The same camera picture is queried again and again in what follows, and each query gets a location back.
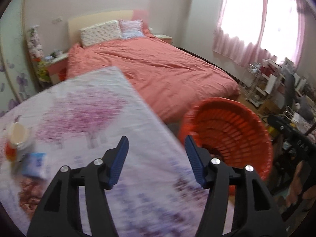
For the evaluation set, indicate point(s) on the pink sheer curtain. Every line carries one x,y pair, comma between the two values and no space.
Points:
252,30

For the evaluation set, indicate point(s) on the floral tree-print sheet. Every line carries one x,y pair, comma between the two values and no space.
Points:
77,121

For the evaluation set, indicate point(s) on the white wire rack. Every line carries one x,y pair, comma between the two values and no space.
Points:
252,85

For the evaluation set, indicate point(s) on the white floral pillow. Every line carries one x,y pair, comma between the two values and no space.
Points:
101,32

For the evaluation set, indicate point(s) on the cluttered desk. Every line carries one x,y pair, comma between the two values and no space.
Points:
296,108

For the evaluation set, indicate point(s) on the floral sliding wardrobe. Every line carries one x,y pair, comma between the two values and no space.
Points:
18,81

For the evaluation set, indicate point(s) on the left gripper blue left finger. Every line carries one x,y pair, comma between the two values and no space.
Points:
115,159

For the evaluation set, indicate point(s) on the far pink nightstand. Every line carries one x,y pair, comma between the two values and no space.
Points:
164,38

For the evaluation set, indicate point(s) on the red and white paper cup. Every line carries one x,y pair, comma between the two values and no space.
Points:
18,142

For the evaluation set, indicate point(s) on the red plastic laundry basket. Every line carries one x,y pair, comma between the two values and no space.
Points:
233,133

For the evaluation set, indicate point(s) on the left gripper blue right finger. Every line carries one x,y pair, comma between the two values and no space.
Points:
199,159

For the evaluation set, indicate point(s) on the blue tissue pack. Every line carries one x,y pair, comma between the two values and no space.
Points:
34,165

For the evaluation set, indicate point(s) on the pink bedside table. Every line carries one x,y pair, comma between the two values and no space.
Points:
57,68

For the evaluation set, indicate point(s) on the beige wooden headboard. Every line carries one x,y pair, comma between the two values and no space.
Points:
76,24

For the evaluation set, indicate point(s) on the green frog plush toy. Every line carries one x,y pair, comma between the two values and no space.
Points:
42,72

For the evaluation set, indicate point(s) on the salmon pink bed duvet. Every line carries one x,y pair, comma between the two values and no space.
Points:
170,80

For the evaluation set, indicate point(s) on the pink striped pillow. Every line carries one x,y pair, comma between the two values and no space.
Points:
131,29

